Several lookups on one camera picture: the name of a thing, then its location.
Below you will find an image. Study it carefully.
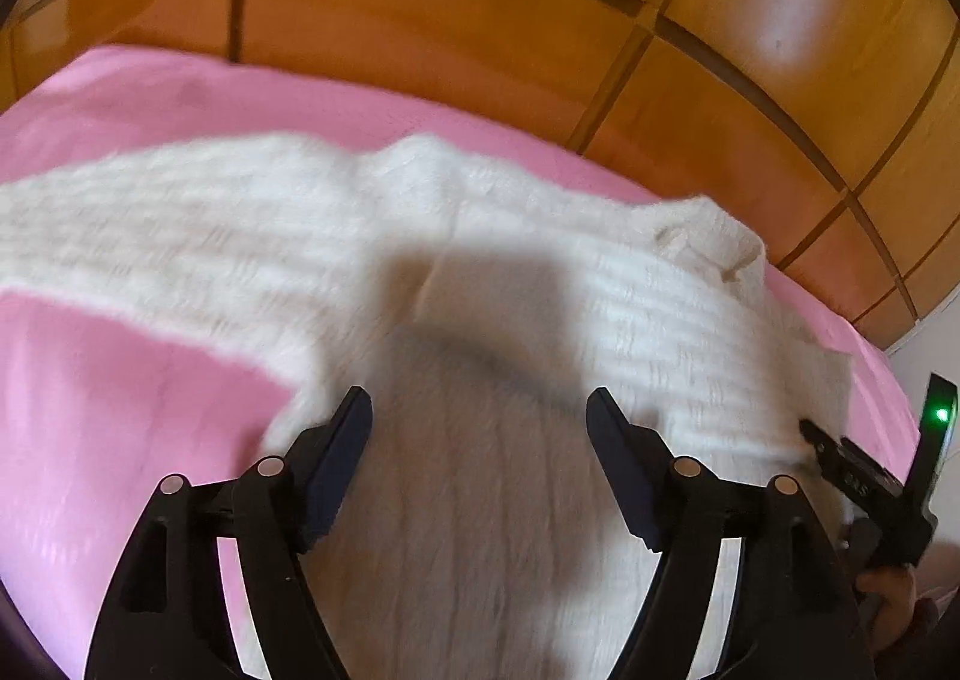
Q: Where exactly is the white knitted sweater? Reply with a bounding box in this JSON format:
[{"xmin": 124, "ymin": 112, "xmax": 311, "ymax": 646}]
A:
[{"xmin": 0, "ymin": 132, "xmax": 858, "ymax": 680}]

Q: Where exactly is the wooden panelled wardrobe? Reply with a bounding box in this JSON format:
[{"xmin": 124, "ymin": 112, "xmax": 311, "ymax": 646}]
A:
[{"xmin": 2, "ymin": 0, "xmax": 958, "ymax": 347}]

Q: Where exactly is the right hand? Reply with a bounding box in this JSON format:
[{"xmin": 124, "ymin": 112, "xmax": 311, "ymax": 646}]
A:
[{"xmin": 856, "ymin": 565, "xmax": 918, "ymax": 652}]

